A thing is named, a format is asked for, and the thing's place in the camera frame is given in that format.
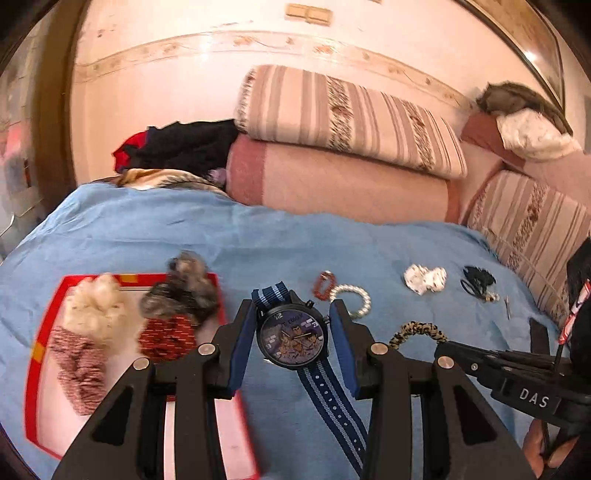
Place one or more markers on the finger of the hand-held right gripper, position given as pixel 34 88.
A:
pixel 540 339
pixel 485 364

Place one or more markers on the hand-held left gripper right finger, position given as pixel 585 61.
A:
pixel 344 350

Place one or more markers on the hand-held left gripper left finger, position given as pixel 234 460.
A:
pixel 242 350

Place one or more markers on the blue cartoon wrist watch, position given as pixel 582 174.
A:
pixel 291 337

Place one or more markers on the red rimmed tray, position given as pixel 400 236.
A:
pixel 231 438

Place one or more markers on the person's right hand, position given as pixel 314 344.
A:
pixel 535 443

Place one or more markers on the small metal hair pin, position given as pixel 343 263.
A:
pixel 508 308

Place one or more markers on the red patterned scrunchie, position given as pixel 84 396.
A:
pixel 164 337

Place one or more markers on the grey fur scrunchie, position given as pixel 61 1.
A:
pixel 184 286

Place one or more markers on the white printed scrunchie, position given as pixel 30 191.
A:
pixel 422 279

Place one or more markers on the light blue blanket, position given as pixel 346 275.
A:
pixel 254 240

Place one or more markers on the striped floral cushion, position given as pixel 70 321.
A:
pixel 531 221

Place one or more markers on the white fluffy scrunchie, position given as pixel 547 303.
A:
pixel 99 304

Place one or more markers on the pink plaid scrunchie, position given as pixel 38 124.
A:
pixel 78 369

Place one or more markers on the pink bolster cushion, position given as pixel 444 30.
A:
pixel 346 184

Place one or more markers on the printed blanket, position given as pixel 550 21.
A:
pixel 157 177

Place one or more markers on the white cloth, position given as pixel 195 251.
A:
pixel 535 134

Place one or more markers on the dark clothes pile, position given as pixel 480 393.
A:
pixel 194 143

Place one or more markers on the red cloth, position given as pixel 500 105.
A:
pixel 127 150

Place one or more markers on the striped floral pillow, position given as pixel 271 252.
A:
pixel 369 120

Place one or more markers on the fur trimmed garment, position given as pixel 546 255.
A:
pixel 503 99

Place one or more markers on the dark framed wall mirror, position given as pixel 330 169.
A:
pixel 545 41

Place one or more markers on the brown door frame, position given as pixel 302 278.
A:
pixel 57 115

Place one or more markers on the beige wall switch plate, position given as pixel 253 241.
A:
pixel 309 12

